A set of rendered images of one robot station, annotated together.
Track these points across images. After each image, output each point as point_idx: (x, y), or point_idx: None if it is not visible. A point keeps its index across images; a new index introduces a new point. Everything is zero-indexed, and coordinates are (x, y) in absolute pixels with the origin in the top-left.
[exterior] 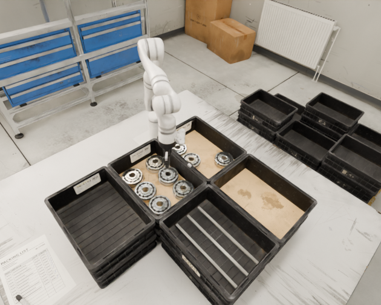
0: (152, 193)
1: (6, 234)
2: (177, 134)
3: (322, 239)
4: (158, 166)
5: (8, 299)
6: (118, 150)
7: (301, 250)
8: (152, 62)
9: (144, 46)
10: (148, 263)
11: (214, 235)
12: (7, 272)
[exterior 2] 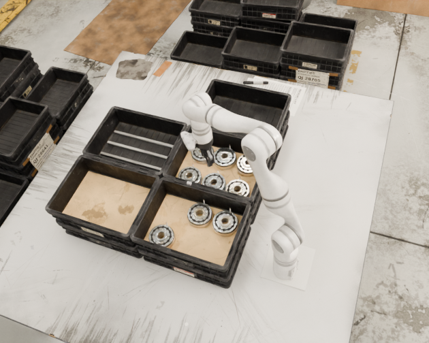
0: (216, 156)
1: (321, 103)
2: (192, 138)
3: (42, 231)
4: (230, 186)
5: (272, 80)
6: (314, 222)
7: None
8: (240, 122)
9: (260, 125)
10: None
11: (142, 157)
12: (290, 88)
